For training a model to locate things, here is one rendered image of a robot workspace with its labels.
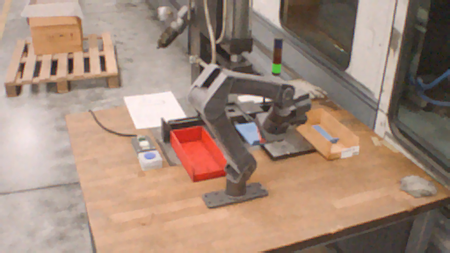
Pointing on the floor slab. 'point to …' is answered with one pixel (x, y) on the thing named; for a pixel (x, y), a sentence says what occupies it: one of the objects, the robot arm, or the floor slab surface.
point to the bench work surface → (103, 225)
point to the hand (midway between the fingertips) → (262, 140)
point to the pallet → (61, 65)
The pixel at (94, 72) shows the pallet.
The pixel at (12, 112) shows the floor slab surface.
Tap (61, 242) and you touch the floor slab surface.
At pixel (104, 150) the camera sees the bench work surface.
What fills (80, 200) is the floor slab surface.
